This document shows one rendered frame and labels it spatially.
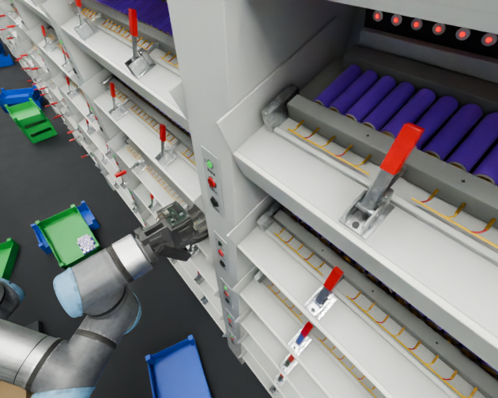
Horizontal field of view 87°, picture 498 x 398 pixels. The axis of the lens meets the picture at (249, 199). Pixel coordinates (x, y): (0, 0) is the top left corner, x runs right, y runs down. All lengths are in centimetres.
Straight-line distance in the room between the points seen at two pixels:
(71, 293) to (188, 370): 84
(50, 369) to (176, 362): 76
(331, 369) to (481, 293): 39
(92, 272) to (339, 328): 44
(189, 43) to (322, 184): 20
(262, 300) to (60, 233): 144
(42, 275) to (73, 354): 119
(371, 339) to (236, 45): 38
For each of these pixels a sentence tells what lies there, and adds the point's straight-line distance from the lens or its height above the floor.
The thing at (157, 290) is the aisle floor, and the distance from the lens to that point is 150.
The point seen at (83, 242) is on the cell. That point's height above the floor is 9.
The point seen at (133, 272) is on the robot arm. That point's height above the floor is 82.
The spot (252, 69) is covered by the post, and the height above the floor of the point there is 121.
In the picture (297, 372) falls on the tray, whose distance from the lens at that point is 79.
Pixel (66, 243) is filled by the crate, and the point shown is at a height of 5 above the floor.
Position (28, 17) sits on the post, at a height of 102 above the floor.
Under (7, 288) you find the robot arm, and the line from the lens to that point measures 138.
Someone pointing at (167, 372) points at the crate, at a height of 0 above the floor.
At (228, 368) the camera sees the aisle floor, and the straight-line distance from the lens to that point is 133.
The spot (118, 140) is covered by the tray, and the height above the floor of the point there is 77.
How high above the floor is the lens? 131
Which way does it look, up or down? 47 degrees down
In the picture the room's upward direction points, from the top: 1 degrees clockwise
